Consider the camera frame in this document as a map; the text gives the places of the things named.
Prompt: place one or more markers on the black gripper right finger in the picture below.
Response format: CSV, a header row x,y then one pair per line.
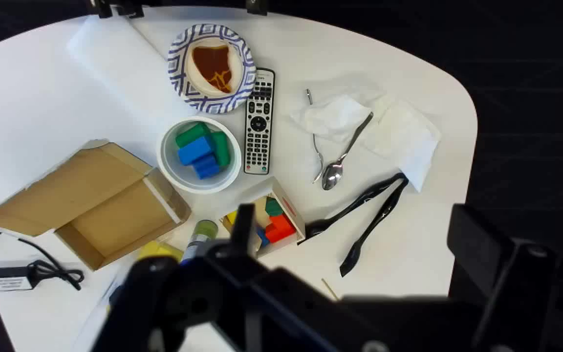
x,y
528,299

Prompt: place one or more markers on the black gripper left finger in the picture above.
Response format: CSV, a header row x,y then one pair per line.
x,y
184,305

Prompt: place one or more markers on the cardboard box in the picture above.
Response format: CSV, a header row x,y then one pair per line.
x,y
98,207

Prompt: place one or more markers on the small box of toy blocks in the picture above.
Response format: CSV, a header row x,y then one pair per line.
x,y
274,217

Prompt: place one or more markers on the yellow toy piece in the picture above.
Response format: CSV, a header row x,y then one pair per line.
x,y
158,250

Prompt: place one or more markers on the marker with green cap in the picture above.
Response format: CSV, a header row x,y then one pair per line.
x,y
201,235

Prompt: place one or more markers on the red toy block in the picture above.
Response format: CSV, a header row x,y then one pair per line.
x,y
280,227

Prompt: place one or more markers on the blue toy block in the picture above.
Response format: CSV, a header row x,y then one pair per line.
x,y
205,168
194,149

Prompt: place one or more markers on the white bowl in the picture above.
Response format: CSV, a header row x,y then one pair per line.
x,y
166,162

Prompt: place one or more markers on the green toy block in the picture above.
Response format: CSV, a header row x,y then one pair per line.
x,y
192,133
221,149

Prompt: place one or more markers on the black plastic tongs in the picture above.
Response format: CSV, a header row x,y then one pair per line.
x,y
371,227

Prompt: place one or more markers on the black power adapter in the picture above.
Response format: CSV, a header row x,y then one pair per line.
x,y
8,278

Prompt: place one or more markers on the grey remote control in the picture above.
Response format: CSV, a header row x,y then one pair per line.
x,y
258,123

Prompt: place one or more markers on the metal spoon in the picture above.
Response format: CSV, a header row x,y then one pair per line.
x,y
332,174

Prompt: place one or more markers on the crumpled white napkin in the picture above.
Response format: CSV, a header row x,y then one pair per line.
x,y
330,113

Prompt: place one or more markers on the brown toy steak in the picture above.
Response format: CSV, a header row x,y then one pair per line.
x,y
213,64

